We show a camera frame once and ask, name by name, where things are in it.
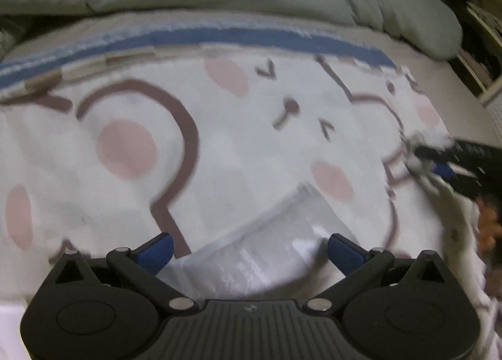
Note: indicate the grey packet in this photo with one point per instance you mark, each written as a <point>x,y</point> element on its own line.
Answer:
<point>282,254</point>

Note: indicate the right hand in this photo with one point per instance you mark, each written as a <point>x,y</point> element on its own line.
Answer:
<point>488,231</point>

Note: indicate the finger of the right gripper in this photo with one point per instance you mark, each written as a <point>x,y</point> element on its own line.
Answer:
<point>460,152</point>
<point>467,186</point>

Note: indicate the wooden bedside shelf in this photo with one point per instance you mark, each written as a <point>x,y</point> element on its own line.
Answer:
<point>478,62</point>

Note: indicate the cartoon print blanket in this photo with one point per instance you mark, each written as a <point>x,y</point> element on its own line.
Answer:
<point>195,130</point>

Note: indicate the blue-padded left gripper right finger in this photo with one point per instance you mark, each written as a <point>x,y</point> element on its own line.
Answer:
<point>361,269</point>

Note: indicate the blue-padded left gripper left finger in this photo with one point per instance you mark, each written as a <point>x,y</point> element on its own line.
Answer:
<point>140,268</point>

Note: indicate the white fluffy mesh puff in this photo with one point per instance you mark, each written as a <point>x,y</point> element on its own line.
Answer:
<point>420,169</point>

